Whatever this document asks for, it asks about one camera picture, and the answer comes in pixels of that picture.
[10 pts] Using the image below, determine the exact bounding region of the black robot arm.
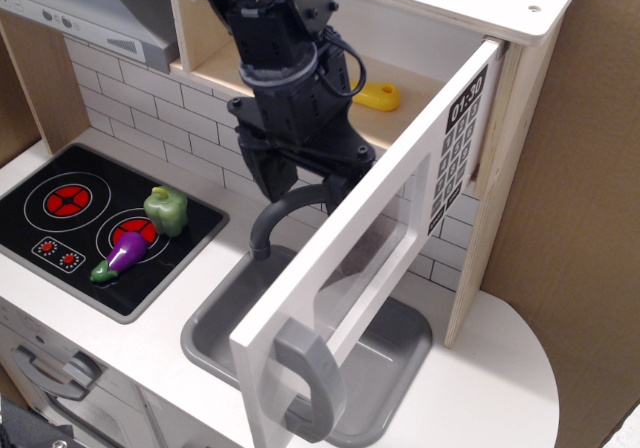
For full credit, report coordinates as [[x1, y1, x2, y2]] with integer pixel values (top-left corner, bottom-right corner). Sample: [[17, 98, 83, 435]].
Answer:
[[207, 0, 375, 210]]

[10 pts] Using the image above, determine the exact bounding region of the brown cardboard panel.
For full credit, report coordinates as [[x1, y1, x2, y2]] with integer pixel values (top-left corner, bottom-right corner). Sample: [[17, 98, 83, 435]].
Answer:
[[482, 0, 639, 447]]

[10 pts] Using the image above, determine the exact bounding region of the dark grey toy faucet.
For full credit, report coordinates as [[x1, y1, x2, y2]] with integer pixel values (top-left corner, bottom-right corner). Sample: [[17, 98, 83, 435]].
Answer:
[[249, 184, 326, 261]]

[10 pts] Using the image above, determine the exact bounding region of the green toy bell pepper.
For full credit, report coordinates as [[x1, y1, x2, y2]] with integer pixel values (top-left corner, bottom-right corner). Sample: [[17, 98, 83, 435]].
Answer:
[[143, 185, 188, 238]]

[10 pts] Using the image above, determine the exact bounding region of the grey toy sink basin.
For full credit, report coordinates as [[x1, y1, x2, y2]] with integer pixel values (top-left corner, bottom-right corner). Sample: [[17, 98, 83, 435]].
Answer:
[[181, 245, 432, 447]]

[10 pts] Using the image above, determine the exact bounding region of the grey toy range hood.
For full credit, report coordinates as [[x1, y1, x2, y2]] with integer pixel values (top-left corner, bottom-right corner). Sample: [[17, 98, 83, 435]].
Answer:
[[1, 0, 179, 73]]

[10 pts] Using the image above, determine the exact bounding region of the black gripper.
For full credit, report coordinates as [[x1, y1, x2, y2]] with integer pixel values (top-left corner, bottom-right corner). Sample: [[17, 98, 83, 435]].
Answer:
[[228, 67, 374, 215]]

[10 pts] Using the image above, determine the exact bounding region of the grey toy oven door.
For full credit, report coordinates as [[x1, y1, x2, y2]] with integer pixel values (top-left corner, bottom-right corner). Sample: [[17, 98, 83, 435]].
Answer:
[[1, 300, 162, 447]]

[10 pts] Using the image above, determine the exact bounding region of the yellow handled toy knife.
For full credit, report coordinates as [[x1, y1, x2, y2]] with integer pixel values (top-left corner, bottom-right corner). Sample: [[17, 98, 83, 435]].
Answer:
[[353, 82, 401, 112]]

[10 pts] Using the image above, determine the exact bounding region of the wooden toy microwave cabinet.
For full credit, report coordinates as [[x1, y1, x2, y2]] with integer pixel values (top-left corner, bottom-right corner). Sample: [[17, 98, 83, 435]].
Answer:
[[164, 0, 593, 350]]

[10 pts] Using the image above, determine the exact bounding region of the purple toy eggplant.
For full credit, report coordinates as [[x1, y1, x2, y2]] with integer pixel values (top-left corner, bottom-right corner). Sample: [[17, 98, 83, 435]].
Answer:
[[90, 232, 148, 283]]

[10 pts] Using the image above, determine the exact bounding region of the white toy microwave door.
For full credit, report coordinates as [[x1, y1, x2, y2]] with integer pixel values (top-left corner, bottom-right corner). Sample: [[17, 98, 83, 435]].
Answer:
[[230, 39, 504, 447]]

